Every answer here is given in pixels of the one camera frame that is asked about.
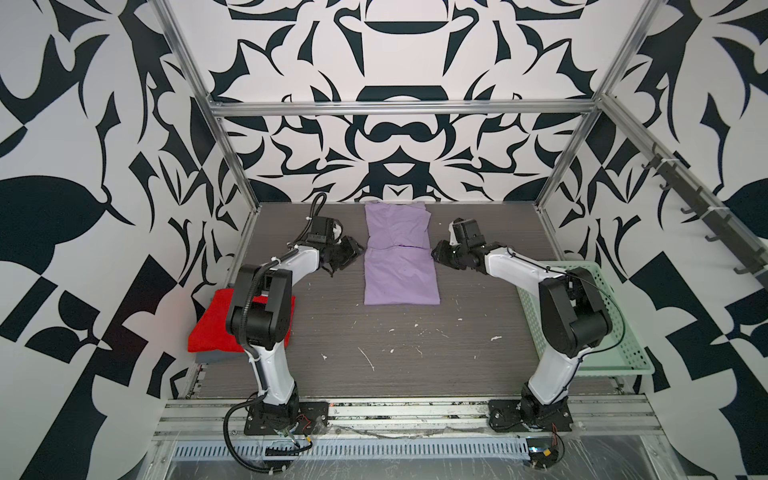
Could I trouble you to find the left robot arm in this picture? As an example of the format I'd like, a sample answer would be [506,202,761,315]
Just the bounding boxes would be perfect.
[225,216,364,430]

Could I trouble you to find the black corrugated cable hose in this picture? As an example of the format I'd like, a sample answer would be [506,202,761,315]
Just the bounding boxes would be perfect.
[223,392,313,475]

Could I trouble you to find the red folded t shirt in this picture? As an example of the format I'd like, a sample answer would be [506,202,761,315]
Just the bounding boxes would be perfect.
[187,287,296,354]

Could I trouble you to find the black hook rack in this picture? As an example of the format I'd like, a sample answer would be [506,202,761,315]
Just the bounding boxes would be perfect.
[643,142,767,290]

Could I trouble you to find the green plastic basket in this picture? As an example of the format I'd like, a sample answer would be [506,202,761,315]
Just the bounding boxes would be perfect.
[548,261,655,377]

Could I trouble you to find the small electronics board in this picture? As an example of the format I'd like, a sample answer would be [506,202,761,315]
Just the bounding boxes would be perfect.
[526,435,565,470]

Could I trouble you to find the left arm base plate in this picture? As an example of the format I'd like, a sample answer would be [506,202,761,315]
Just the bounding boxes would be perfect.
[243,402,330,436]

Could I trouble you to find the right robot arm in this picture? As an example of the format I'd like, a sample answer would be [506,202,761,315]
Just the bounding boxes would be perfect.
[432,218,613,432]

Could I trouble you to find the purple t shirt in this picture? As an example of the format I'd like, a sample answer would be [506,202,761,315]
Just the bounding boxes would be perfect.
[364,202,440,306]

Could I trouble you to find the white slotted cable duct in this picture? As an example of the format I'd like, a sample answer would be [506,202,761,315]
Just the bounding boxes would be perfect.
[173,436,532,462]

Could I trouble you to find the aluminium frame crossbar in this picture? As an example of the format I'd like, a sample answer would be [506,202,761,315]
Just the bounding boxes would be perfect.
[209,99,596,118]

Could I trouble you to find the aluminium mounting rail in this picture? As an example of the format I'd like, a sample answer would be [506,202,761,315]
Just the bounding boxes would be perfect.
[152,395,663,440]

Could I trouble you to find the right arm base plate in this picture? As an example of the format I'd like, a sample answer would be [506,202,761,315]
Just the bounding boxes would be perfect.
[488,397,573,433]

